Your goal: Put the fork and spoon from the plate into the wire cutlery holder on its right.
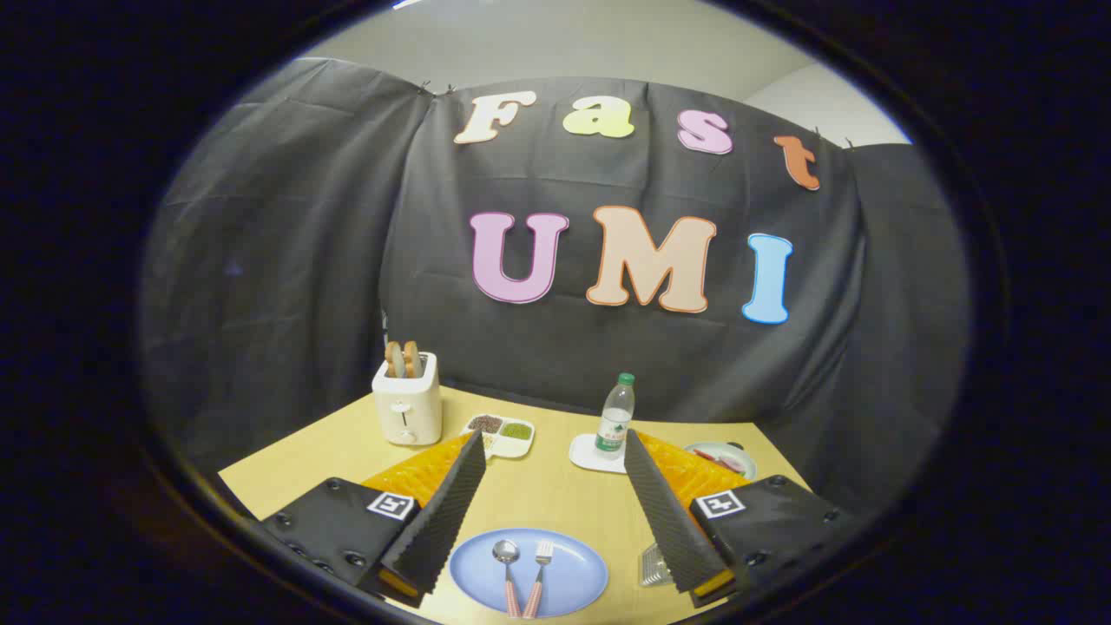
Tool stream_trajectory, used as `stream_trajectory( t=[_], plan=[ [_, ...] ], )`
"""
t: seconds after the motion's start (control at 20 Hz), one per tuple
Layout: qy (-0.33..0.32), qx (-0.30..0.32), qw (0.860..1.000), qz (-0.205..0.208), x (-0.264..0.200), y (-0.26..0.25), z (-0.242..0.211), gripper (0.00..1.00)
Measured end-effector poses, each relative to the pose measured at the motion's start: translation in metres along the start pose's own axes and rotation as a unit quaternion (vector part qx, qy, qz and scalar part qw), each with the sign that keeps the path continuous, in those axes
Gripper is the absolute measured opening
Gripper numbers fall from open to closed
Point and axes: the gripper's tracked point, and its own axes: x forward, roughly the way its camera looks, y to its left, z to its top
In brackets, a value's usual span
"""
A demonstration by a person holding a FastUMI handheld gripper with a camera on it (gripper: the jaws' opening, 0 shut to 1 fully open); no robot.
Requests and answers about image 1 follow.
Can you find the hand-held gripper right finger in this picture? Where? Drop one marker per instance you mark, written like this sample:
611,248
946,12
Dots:
668,521

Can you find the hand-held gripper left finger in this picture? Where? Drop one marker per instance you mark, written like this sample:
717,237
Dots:
443,521

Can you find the pale green plate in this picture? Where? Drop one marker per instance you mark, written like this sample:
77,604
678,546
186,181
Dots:
720,460

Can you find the white square coaster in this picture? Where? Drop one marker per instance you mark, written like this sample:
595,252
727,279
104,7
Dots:
583,456

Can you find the blue plate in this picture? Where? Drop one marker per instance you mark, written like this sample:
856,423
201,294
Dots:
573,573

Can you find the white divided dish with beans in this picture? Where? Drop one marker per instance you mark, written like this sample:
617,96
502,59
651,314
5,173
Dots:
499,427

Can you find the clear water bottle green cap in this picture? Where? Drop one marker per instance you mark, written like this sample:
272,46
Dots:
614,425

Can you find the cream toaster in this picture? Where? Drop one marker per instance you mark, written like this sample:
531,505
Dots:
408,408

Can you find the brown bread slice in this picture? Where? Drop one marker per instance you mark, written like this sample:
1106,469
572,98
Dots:
394,358
413,358

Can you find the black backdrop cloth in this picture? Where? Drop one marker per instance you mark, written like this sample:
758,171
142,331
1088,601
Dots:
347,260

